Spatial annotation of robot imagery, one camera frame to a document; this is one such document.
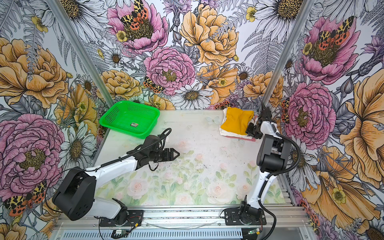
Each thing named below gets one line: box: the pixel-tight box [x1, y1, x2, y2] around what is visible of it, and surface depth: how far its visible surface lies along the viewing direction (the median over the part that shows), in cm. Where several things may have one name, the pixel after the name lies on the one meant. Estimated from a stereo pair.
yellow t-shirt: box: [220, 107, 254, 135], surface depth 107 cm
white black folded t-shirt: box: [219, 108, 253, 140], surface depth 107 cm
